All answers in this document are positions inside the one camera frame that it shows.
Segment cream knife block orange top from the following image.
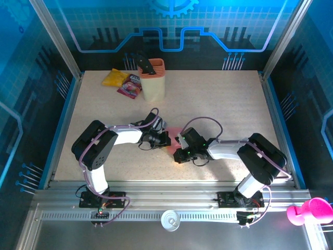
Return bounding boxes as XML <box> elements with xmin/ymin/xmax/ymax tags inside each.
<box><xmin>138</xmin><ymin>58</ymin><xmax>167</xmax><ymax>102</ymax></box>

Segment purple snack bag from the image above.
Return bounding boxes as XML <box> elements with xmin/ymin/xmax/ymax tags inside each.
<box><xmin>116</xmin><ymin>73</ymin><xmax>143</xmax><ymax>100</ymax></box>

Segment yellow snack bag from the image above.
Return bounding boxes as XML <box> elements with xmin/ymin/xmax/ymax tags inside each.
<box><xmin>100</xmin><ymin>68</ymin><xmax>131</xmax><ymax>88</ymax></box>

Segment white round lid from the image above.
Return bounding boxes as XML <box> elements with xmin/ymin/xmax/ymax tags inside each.
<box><xmin>160</xmin><ymin>209</ymin><xmax>181</xmax><ymax>232</ymax></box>

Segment magenta plastic stand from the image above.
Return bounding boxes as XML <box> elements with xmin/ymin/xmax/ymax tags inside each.
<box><xmin>286</xmin><ymin>197</ymin><xmax>333</xmax><ymax>226</ymax></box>

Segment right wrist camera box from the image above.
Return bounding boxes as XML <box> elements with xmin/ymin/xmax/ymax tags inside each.
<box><xmin>176</xmin><ymin>133</ymin><xmax>188</xmax><ymax>149</ymax></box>

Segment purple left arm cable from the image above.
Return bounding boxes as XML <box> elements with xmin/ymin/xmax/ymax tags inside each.
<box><xmin>79</xmin><ymin>107</ymin><xmax>160</xmax><ymax>228</ymax></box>

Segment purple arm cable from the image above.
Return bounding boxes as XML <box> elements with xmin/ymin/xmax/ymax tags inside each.
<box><xmin>181</xmin><ymin>116</ymin><xmax>291</xmax><ymax>229</ymax></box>
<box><xmin>79</xmin><ymin>107</ymin><xmax>160</xmax><ymax>228</ymax></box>

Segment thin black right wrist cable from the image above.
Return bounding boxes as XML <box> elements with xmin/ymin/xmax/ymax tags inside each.
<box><xmin>191</xmin><ymin>156</ymin><xmax>210</xmax><ymax>167</ymax></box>

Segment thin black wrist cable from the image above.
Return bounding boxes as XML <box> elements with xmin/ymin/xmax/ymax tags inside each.
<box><xmin>191</xmin><ymin>156</ymin><xmax>210</xmax><ymax>167</ymax></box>
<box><xmin>137</xmin><ymin>140</ymin><xmax>153</xmax><ymax>151</ymax></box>

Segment thin black left wrist cable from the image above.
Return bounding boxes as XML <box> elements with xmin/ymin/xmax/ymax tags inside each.
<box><xmin>137</xmin><ymin>140</ymin><xmax>153</xmax><ymax>151</ymax></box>

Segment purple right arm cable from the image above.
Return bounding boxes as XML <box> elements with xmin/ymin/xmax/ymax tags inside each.
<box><xmin>181</xmin><ymin>116</ymin><xmax>291</xmax><ymax>229</ymax></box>

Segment aluminium front frame rail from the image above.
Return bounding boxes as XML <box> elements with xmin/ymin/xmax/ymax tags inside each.
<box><xmin>33</xmin><ymin>179</ymin><xmax>312</xmax><ymax>211</ymax></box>

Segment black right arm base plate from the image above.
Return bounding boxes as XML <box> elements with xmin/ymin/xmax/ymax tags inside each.
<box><xmin>217</xmin><ymin>191</ymin><xmax>265</xmax><ymax>209</ymax></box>

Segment black handled knife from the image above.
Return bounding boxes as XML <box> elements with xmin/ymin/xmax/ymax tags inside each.
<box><xmin>134</xmin><ymin>51</ymin><xmax>157</xmax><ymax>78</ymax></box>

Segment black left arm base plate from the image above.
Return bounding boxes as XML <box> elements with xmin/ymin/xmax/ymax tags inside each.
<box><xmin>79</xmin><ymin>191</ymin><xmax>130</xmax><ymax>209</ymax></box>

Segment aluminium side rail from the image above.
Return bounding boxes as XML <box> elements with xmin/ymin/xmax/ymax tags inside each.
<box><xmin>43</xmin><ymin>72</ymin><xmax>84</xmax><ymax>190</ymax></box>
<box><xmin>259</xmin><ymin>71</ymin><xmax>305</xmax><ymax>190</ymax></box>

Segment grey slotted cable duct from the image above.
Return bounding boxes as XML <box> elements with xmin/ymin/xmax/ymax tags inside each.
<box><xmin>40</xmin><ymin>210</ymin><xmax>241</xmax><ymax>222</ymax></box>

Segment aluminium frame post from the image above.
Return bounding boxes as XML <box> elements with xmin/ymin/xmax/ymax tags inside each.
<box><xmin>28</xmin><ymin>0</ymin><xmax>84</xmax><ymax>79</ymax></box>
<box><xmin>262</xmin><ymin>0</ymin><xmax>313</xmax><ymax>75</ymax></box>

